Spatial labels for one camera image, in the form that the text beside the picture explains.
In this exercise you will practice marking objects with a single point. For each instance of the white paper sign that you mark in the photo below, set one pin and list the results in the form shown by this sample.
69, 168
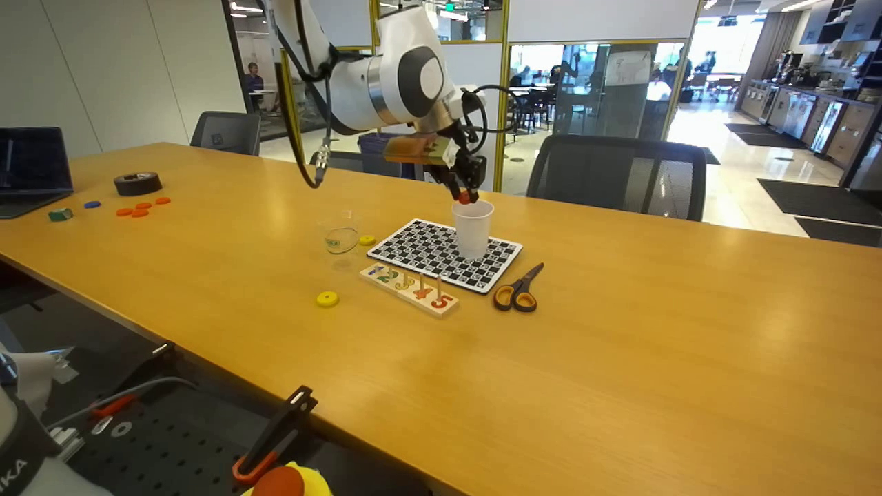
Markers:
630, 67

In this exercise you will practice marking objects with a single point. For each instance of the wooden number puzzle board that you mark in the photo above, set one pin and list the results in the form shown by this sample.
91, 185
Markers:
408, 287

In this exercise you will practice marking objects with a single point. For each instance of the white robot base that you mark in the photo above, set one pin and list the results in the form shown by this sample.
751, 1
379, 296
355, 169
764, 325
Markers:
28, 471

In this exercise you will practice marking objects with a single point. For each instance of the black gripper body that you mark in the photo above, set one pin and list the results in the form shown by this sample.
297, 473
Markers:
465, 157

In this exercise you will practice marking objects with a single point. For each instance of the small orange tool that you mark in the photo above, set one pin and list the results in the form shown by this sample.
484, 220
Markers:
112, 407

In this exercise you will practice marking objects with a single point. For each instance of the yellow round token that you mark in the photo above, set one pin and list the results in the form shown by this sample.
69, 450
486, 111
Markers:
326, 300
368, 242

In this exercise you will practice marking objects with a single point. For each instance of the black floor mat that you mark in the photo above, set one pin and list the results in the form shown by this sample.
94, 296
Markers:
761, 137
841, 231
818, 196

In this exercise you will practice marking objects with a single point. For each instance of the black bracket bar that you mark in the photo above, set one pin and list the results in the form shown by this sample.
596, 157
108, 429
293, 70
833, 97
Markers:
152, 363

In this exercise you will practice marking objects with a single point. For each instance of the kitchen counter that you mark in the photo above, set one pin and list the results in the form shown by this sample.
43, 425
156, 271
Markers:
809, 114

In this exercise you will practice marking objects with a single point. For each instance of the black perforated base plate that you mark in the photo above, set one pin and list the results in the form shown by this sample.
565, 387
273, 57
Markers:
174, 450

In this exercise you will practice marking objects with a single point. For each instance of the black orange clamp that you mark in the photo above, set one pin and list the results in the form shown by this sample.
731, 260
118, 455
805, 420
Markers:
276, 436

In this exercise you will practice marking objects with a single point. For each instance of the person in dark clothes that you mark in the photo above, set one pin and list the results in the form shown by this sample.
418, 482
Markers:
251, 88

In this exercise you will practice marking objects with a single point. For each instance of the yellow orange toy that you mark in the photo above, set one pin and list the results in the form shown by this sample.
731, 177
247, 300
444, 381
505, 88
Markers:
306, 482

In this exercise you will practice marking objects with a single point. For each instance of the blue token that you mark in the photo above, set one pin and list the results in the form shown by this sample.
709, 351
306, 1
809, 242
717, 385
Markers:
91, 206

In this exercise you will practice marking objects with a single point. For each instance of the green token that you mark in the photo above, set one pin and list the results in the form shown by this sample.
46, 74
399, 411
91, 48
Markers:
62, 217

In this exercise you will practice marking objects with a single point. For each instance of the orange round token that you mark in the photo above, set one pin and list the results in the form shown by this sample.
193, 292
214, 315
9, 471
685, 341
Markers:
142, 210
163, 199
468, 196
126, 213

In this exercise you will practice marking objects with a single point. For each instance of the grey office chair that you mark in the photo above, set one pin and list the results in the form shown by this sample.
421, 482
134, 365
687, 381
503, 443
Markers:
225, 134

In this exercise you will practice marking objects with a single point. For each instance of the white overhead panel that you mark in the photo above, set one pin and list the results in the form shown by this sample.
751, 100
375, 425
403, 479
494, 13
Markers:
596, 19

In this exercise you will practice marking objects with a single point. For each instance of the clear plastic cup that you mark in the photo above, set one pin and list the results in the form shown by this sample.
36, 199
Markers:
339, 242

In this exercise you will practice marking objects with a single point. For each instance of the yellow frame post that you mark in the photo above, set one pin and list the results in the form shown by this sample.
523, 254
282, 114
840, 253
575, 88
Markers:
503, 157
290, 100

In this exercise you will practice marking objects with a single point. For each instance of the black white checkerboard card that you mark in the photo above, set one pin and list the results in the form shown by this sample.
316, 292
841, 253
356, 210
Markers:
430, 253

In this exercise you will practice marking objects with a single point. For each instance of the black mesh office chair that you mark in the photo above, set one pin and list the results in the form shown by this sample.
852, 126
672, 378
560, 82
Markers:
587, 174

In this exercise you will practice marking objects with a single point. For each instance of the white paper cup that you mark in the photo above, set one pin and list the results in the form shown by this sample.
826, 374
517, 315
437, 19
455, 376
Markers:
472, 236

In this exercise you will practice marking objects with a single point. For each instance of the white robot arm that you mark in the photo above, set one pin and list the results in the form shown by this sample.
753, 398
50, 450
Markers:
375, 85

